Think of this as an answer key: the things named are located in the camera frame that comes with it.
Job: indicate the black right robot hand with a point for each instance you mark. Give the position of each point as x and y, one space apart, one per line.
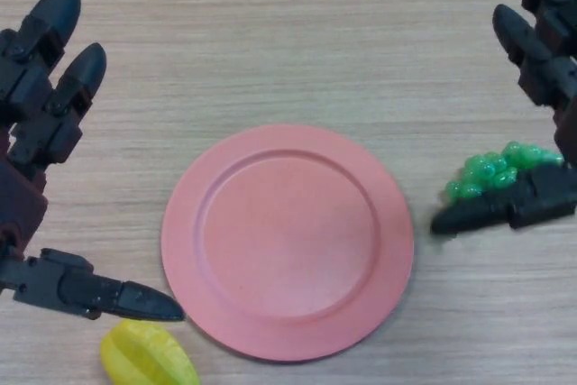
552 69

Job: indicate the pink round plate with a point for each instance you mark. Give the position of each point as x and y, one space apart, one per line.
288 241

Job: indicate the yellow starfruit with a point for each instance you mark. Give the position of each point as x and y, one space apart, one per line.
144 353

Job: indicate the green grapes bunch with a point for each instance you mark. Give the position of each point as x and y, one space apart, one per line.
489 171

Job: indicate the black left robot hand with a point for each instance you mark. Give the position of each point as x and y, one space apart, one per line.
31 132

